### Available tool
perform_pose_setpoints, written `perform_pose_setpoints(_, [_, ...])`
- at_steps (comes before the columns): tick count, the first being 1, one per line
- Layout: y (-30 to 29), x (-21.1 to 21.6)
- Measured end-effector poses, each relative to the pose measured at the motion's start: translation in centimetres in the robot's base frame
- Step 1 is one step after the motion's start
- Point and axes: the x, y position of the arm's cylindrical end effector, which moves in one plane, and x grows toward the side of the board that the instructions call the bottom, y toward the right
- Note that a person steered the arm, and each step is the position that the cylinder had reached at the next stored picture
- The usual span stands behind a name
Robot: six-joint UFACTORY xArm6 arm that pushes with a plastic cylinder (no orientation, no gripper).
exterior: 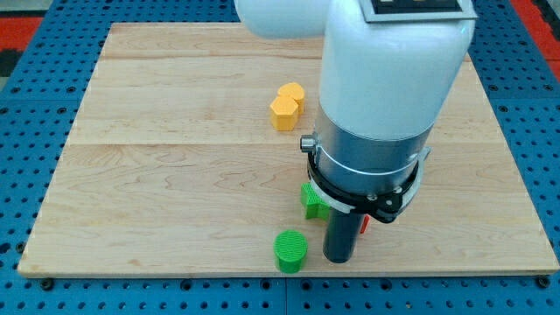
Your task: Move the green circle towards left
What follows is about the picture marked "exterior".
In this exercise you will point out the yellow round block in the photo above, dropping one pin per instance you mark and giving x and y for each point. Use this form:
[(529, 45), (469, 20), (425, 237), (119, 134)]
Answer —
[(296, 92)]

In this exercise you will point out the red block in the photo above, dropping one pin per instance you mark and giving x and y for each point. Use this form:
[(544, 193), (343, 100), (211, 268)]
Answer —
[(364, 224)]

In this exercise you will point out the green star block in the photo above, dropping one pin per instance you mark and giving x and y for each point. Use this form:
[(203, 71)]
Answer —
[(314, 206)]

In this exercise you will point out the wooden board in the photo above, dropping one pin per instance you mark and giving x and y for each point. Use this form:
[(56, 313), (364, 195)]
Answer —
[(172, 169)]

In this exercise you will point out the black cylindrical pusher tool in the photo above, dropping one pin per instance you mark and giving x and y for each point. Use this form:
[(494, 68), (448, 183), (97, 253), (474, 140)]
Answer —
[(341, 235)]

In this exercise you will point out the yellow hexagon block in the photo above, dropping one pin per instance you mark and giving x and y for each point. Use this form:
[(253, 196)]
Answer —
[(284, 113)]

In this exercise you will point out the green cylinder block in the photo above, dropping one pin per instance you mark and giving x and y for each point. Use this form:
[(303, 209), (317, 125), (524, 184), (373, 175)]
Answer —
[(290, 250)]

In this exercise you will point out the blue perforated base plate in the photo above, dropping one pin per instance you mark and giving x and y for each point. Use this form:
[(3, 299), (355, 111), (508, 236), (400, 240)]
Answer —
[(44, 91)]

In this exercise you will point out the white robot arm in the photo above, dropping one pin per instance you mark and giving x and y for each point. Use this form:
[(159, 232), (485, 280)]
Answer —
[(387, 68)]

